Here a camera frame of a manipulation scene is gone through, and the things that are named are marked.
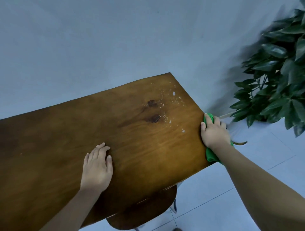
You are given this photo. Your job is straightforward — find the brown wooden table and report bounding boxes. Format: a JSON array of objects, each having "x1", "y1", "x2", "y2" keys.
[{"x1": 0, "y1": 72, "x2": 214, "y2": 231}]

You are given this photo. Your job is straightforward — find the person's right hand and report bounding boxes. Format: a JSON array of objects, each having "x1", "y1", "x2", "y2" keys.
[{"x1": 200, "y1": 113, "x2": 231, "y2": 150}]

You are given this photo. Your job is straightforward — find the green cloth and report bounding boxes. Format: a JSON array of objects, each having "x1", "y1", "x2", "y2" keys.
[{"x1": 203, "y1": 112, "x2": 235, "y2": 165}]

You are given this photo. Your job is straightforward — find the wooden stool black metal legs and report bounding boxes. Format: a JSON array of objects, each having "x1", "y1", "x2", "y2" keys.
[{"x1": 106, "y1": 183, "x2": 178, "y2": 231}]

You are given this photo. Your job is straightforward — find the person's left forearm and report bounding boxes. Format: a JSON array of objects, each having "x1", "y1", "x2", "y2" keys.
[{"x1": 39, "y1": 188, "x2": 103, "y2": 231}]

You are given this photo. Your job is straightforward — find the person's right forearm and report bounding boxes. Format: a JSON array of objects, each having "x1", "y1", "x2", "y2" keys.
[{"x1": 212, "y1": 142, "x2": 305, "y2": 231}]

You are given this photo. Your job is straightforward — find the green leafy plant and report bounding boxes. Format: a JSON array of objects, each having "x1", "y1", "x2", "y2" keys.
[{"x1": 230, "y1": 0, "x2": 305, "y2": 137}]

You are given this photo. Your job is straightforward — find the person's left hand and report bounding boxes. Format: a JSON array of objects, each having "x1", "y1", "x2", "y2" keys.
[{"x1": 80, "y1": 142, "x2": 114, "y2": 193}]

